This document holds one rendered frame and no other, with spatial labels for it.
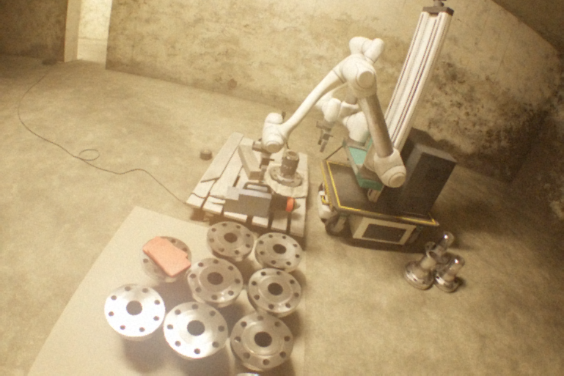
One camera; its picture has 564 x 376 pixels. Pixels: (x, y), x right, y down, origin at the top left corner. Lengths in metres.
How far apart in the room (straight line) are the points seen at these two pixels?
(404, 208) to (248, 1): 3.52
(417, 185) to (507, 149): 4.18
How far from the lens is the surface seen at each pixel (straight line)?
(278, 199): 1.83
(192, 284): 1.31
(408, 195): 2.08
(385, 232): 2.14
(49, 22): 6.80
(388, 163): 1.58
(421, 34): 2.12
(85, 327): 1.53
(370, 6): 4.37
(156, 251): 1.37
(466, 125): 5.28
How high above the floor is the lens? 1.34
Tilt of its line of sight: 28 degrees down
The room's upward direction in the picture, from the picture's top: 16 degrees clockwise
